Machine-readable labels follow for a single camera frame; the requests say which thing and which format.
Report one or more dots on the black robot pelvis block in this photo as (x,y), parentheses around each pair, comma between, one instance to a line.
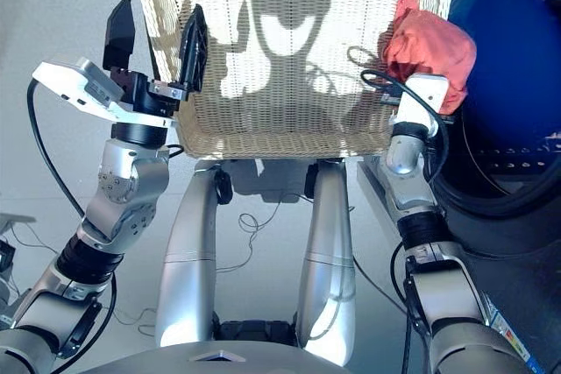
(254,331)

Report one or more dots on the grey robot torso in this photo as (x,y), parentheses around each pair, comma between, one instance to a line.
(197,358)

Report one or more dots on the blue and white sticker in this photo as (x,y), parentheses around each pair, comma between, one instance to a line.
(508,330)

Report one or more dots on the small black screen device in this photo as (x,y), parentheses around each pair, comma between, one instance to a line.
(6,258)

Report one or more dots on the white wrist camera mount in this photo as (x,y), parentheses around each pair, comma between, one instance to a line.
(421,98)
(74,80)

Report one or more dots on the grey washing machine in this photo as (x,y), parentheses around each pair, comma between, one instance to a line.
(504,85)

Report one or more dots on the pale woven laundry basket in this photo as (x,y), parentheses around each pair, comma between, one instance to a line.
(285,129)

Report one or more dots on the coral red garment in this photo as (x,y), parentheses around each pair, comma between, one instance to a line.
(438,50)

